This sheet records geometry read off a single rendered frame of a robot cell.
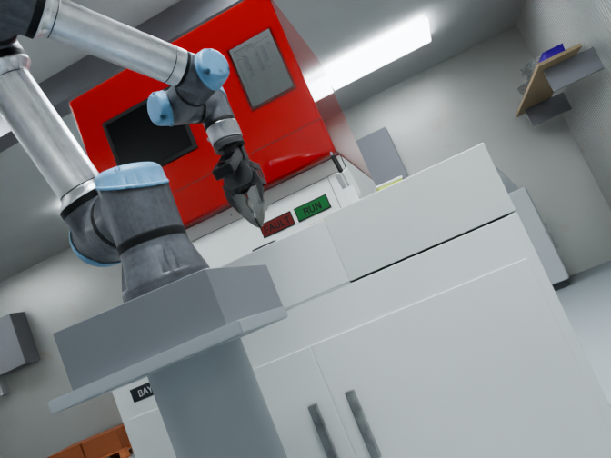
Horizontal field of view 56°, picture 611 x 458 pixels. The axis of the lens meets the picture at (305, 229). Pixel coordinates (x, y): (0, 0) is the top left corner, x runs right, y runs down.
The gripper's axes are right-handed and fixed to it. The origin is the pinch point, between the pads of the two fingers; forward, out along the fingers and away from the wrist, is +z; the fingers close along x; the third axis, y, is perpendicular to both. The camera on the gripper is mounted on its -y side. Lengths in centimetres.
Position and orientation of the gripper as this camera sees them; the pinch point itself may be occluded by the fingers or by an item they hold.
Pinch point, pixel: (256, 222)
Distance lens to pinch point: 127.5
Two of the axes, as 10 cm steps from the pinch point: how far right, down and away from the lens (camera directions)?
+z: 3.8, 9.1, -1.4
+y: 2.7, 0.4, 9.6
